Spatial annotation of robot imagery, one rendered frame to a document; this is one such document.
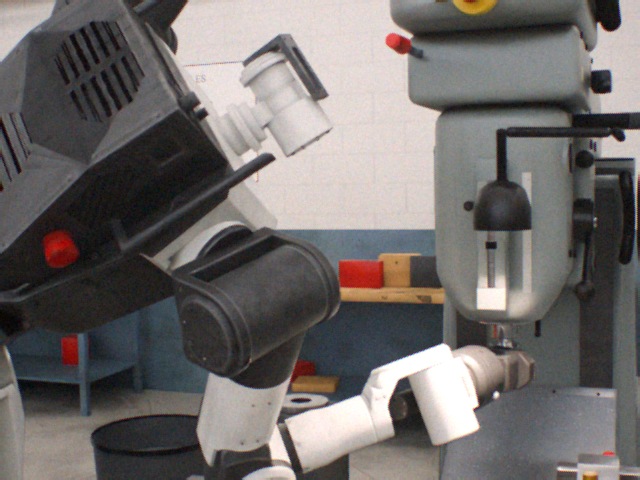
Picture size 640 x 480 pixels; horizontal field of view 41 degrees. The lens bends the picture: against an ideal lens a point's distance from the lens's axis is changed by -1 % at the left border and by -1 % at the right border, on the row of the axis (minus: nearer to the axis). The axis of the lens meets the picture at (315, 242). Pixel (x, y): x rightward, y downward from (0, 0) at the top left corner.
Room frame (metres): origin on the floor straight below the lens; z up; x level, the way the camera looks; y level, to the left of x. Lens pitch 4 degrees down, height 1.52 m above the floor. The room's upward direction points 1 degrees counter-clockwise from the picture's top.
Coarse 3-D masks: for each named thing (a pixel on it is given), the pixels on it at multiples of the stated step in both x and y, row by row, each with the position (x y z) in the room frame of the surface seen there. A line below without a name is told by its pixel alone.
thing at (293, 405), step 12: (288, 396) 1.45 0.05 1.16; (300, 396) 1.45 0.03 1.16; (312, 396) 1.45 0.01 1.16; (288, 408) 1.38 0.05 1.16; (300, 408) 1.38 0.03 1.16; (312, 408) 1.38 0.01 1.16; (204, 456) 1.44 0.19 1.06; (348, 456) 1.45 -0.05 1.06; (204, 468) 1.44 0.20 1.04; (324, 468) 1.36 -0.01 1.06; (336, 468) 1.40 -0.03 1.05; (348, 468) 1.45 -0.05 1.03
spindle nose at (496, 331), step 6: (492, 330) 1.31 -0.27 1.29; (498, 330) 1.30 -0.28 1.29; (504, 330) 1.30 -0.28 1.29; (510, 330) 1.30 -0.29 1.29; (516, 330) 1.30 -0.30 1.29; (492, 336) 1.31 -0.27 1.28; (498, 336) 1.30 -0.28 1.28; (504, 336) 1.30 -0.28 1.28; (510, 336) 1.30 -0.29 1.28; (516, 336) 1.30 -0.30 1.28
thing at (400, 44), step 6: (390, 36) 1.11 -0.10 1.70; (396, 36) 1.11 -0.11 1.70; (402, 36) 1.12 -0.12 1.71; (390, 42) 1.11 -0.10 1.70; (396, 42) 1.11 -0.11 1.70; (402, 42) 1.12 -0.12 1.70; (408, 42) 1.14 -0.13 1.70; (390, 48) 1.11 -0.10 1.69; (396, 48) 1.12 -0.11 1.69; (402, 48) 1.13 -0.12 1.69; (408, 48) 1.15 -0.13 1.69; (414, 48) 1.20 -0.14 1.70; (402, 54) 1.15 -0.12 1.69; (414, 54) 1.20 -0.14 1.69; (420, 54) 1.23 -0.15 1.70
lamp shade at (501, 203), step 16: (480, 192) 1.07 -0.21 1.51; (496, 192) 1.05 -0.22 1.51; (512, 192) 1.05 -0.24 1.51; (480, 208) 1.06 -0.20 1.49; (496, 208) 1.05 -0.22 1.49; (512, 208) 1.05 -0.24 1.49; (528, 208) 1.06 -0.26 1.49; (480, 224) 1.06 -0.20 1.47; (496, 224) 1.05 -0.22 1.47; (512, 224) 1.05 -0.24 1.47; (528, 224) 1.06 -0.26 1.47
